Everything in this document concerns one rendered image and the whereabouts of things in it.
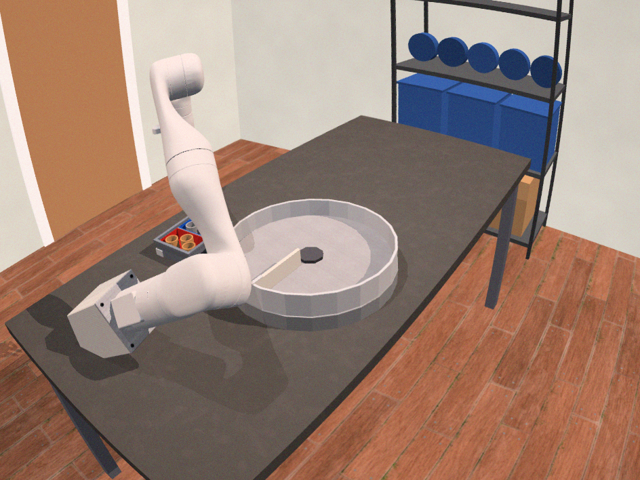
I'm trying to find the white round turntable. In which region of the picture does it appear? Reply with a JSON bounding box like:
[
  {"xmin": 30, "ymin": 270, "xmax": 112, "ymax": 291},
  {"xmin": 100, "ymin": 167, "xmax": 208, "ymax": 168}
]
[{"xmin": 234, "ymin": 199, "xmax": 398, "ymax": 332}]

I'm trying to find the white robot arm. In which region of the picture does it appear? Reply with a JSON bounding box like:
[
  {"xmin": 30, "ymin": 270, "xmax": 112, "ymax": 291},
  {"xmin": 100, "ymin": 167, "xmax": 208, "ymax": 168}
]
[{"xmin": 111, "ymin": 54, "xmax": 252, "ymax": 332}]

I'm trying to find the grey metal sleeve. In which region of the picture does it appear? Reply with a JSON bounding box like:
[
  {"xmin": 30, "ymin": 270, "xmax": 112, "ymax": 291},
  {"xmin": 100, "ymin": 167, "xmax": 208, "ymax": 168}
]
[{"xmin": 186, "ymin": 221, "xmax": 200, "ymax": 234}]

